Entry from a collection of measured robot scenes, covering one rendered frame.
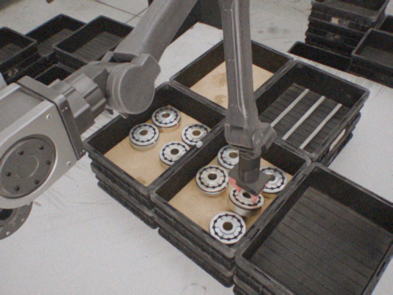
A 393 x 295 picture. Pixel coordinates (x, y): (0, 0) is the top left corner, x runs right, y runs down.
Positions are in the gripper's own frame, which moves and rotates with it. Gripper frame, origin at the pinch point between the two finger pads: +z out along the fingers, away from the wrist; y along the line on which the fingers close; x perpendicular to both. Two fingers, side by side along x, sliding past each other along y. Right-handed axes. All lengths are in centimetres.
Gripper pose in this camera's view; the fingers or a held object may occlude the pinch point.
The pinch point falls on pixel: (248, 193)
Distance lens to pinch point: 118.2
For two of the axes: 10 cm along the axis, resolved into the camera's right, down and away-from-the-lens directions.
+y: -7.6, -4.5, 4.6
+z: 0.7, 6.5, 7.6
